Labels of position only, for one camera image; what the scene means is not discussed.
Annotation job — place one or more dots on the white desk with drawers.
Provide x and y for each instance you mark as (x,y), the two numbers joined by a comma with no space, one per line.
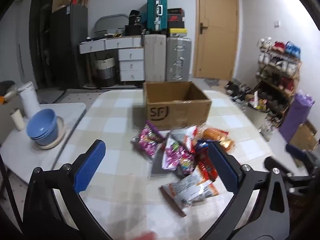
(131,57)

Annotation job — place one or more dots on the pink purple snack packet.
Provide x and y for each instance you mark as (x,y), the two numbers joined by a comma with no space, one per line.
(148,141)

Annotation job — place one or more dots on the grey folded table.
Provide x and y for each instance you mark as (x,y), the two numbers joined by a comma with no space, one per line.
(110,21)

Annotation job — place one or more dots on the wooden shoe rack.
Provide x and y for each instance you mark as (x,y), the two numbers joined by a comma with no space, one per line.
(277,72)

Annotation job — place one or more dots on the pile of shoes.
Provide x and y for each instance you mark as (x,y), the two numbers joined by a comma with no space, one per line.
(237,90)

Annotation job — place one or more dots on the white trash can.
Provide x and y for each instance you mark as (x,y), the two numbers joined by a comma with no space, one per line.
(28,100)

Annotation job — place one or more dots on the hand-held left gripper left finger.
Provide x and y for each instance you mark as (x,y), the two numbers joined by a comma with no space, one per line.
(90,166)

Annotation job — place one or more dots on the silver suitcase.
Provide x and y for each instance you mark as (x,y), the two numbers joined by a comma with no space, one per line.
(178,58)

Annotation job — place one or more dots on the white red snack packet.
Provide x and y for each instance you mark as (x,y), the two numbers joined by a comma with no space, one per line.
(190,187)

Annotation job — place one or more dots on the grey doormat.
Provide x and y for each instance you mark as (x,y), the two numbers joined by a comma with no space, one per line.
(211,82)

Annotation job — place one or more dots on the black bag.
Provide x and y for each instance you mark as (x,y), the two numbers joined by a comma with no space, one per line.
(133,20)

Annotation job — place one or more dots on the dark grey refrigerator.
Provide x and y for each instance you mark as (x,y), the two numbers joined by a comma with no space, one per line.
(68,45)

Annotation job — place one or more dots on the wooden door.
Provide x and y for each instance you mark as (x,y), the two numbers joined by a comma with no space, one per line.
(216,28)

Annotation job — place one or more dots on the brown cardboard sheet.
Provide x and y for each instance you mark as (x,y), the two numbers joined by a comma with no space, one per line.
(303,137)

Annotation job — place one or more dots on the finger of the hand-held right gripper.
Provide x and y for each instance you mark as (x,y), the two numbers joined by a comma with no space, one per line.
(271,161)
(298,155)

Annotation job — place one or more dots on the wall switch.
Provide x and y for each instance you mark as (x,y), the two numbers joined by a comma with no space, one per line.
(277,23)

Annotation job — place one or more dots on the white tumbler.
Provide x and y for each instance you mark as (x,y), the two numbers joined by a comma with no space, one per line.
(17,120)

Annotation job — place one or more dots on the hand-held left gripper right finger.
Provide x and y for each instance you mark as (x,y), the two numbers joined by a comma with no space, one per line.
(222,166)

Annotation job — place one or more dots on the blue snack packet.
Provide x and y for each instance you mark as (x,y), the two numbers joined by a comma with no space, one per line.
(202,145)

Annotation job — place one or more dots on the beige suitcase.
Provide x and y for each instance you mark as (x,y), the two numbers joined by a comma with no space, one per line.
(155,57)

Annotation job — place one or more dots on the yellow black shoe box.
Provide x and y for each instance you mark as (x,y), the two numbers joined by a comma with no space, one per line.
(178,32)

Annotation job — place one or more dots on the beige plate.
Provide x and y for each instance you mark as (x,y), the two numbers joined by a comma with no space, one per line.
(61,130)

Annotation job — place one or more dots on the bread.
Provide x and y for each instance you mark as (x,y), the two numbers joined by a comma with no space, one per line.
(216,135)

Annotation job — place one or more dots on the white wardrobe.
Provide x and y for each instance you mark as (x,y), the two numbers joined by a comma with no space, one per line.
(23,42)

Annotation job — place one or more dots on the black red shoe box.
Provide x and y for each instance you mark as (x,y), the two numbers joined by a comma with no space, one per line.
(176,15)

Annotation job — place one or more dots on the brown cardboard box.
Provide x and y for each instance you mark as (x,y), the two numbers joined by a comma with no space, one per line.
(175,115)

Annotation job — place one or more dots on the woven laundry basket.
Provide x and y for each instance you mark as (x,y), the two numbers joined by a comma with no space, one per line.
(105,68)

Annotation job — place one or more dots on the white packet of colourful candies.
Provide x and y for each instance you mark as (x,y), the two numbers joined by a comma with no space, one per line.
(176,156)

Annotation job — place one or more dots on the purple bag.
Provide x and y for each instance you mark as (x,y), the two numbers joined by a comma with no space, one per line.
(296,116)

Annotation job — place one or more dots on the teal suitcase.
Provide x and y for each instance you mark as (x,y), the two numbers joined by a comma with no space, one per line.
(156,11)

